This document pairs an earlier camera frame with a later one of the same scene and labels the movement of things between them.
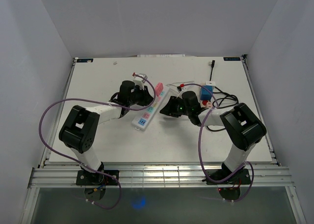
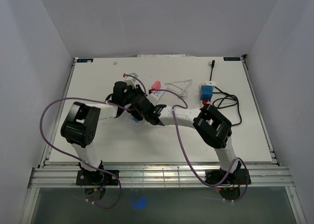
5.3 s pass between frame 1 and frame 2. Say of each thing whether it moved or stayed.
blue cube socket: stayed
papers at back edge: stayed
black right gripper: moved
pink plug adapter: moved
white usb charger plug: stayed
